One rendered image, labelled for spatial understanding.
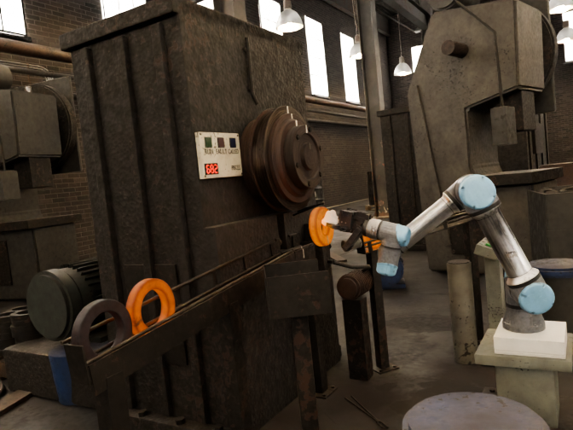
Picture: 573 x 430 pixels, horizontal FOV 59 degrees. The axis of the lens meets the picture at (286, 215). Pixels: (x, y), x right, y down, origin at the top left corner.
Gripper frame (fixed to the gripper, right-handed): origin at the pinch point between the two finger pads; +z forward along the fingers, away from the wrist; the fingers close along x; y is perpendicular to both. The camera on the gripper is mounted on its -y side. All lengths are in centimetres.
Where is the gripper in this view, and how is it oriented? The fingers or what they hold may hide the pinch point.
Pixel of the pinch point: (321, 221)
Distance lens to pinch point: 202.0
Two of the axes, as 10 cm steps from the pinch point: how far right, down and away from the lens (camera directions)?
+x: -5.1, 1.3, -8.5
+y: 1.2, -9.7, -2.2
